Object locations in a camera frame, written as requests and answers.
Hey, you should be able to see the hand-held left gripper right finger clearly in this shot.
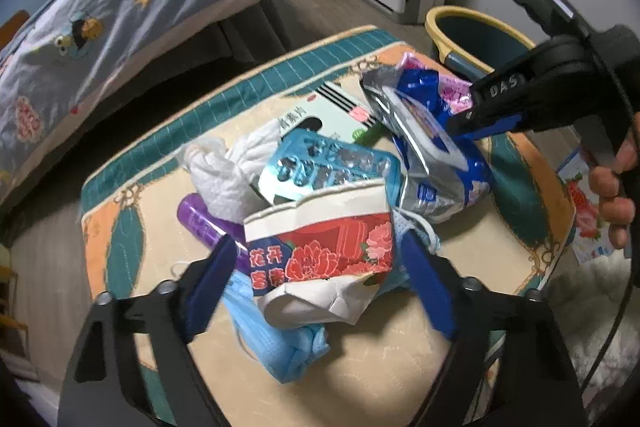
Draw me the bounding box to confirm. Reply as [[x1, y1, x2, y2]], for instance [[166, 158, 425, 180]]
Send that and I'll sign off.
[[397, 229, 588, 427]]

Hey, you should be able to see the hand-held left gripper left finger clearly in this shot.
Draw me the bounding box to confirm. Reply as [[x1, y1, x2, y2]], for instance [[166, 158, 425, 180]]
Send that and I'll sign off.
[[57, 234, 238, 427]]

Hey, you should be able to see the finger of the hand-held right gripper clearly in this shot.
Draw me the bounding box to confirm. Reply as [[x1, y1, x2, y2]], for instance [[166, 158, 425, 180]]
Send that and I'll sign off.
[[452, 117, 523, 142], [445, 104, 501, 134]]

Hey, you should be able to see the silver blue snack bag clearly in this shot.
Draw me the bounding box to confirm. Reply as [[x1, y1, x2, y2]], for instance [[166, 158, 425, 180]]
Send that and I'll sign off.
[[360, 64, 496, 225]]

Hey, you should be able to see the purple bottle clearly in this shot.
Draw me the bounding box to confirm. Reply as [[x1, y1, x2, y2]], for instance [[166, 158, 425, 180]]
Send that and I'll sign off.
[[177, 193, 251, 273]]

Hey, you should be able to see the teal bin with yellow rim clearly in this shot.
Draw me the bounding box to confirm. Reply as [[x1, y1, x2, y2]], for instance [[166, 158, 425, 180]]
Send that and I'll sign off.
[[425, 6, 538, 82]]

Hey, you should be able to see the red floral paper cup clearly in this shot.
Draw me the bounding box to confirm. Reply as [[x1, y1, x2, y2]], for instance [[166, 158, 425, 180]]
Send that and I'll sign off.
[[243, 179, 396, 325]]

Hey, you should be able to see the blue pill blister pack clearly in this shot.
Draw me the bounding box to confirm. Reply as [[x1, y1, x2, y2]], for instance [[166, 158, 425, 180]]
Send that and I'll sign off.
[[257, 129, 403, 206]]

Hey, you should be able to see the person's right hand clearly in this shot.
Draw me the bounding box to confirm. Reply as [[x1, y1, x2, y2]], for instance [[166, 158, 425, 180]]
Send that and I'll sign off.
[[587, 113, 640, 252]]

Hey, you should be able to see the pink packet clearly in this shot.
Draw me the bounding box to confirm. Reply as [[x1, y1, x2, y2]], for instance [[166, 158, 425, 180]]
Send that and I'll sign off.
[[437, 72, 476, 115]]

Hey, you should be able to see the printed quilted mat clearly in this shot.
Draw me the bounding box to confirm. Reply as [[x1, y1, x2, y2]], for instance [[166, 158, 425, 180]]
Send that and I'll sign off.
[[77, 24, 578, 427]]

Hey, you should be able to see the green tube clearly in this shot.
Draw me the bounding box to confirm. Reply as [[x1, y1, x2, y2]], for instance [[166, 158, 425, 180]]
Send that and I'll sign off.
[[352, 127, 383, 146]]

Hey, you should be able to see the crumpled white tissue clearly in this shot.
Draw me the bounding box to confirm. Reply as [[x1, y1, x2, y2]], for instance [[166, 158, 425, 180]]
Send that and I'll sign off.
[[182, 119, 291, 223]]

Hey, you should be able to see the strawberry printed box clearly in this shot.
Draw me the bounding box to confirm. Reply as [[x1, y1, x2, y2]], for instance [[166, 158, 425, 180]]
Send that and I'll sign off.
[[557, 147, 626, 265]]

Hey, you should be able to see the white box with black stripes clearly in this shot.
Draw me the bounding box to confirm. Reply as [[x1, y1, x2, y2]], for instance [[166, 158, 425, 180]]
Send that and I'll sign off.
[[277, 82, 383, 146]]

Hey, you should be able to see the white fluffy rug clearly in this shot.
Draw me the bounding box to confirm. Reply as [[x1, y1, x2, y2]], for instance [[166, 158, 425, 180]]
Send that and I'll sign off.
[[545, 257, 640, 423]]

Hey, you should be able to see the wooden chair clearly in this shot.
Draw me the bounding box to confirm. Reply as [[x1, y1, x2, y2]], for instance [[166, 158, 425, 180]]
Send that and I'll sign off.
[[0, 242, 28, 358]]

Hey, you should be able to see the bed with grey skirt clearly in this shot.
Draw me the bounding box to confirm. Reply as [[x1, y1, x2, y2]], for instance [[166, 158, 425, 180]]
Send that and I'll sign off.
[[0, 0, 298, 238]]

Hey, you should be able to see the bed with cartoon duvet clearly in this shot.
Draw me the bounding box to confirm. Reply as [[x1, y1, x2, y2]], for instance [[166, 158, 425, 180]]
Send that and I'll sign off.
[[0, 0, 293, 208]]

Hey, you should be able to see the wooden headboard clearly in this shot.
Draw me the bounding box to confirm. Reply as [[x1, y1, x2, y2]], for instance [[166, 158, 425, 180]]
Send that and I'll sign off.
[[0, 9, 31, 45]]

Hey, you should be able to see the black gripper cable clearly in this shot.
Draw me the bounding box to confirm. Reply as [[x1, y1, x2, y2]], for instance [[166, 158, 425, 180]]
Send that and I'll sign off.
[[580, 32, 640, 390]]

